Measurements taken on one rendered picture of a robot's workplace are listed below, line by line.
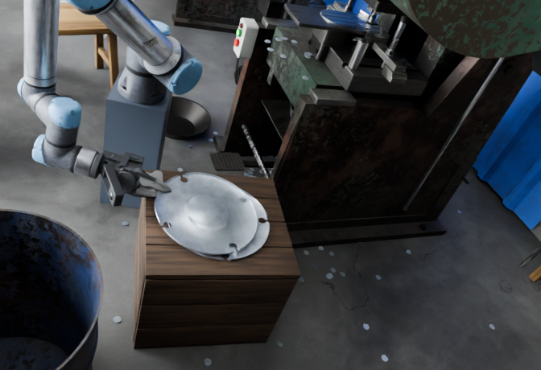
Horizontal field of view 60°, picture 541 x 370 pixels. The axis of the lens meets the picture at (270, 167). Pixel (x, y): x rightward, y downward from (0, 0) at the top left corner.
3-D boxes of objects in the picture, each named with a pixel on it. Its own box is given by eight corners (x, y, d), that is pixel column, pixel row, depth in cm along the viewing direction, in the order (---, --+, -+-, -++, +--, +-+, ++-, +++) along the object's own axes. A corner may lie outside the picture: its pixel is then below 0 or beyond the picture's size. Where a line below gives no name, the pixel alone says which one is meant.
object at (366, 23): (362, 45, 155) (368, 32, 152) (343, 23, 165) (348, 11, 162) (384, 47, 158) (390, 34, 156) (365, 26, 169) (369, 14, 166)
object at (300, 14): (287, 60, 150) (299, 21, 142) (272, 39, 159) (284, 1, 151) (352, 67, 160) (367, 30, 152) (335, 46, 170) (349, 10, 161)
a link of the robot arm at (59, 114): (36, 89, 117) (32, 125, 122) (59, 114, 112) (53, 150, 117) (67, 87, 122) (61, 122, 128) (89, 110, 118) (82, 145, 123)
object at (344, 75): (345, 92, 146) (353, 75, 142) (295, 24, 176) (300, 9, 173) (420, 96, 158) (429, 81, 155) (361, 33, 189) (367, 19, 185)
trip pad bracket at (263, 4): (257, 47, 182) (270, -3, 170) (249, 34, 189) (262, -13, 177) (271, 48, 185) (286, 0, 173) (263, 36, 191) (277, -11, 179)
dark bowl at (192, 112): (147, 147, 199) (149, 134, 195) (138, 106, 220) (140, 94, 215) (215, 148, 212) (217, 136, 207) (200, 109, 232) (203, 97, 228)
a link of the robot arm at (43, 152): (31, 140, 118) (28, 166, 122) (76, 154, 120) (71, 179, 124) (44, 125, 124) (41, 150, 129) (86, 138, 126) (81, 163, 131)
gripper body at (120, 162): (146, 157, 130) (103, 143, 128) (138, 177, 124) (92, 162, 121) (141, 176, 135) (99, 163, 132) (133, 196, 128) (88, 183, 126)
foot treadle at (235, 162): (212, 179, 179) (216, 169, 176) (207, 162, 186) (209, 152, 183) (344, 176, 203) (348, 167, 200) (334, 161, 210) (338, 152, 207)
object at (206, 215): (190, 271, 113) (191, 269, 113) (134, 187, 126) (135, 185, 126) (276, 235, 132) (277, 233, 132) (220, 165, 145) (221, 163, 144)
